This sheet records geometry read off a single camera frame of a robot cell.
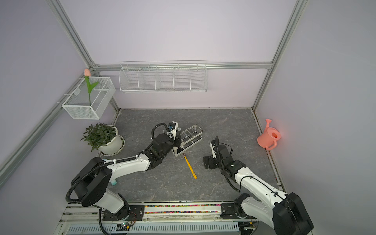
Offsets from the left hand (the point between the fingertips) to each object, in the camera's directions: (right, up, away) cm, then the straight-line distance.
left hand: (180, 130), depth 84 cm
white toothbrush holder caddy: (+4, -5, +17) cm, 18 cm away
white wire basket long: (-14, +36, +15) cm, 42 cm away
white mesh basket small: (-58, +15, -3) cm, 60 cm away
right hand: (+18, -15, +2) cm, 23 cm away
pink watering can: (+55, -6, +8) cm, 56 cm away
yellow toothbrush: (+5, -23, +5) cm, 24 cm away
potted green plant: (-44, -4, -1) cm, 44 cm away
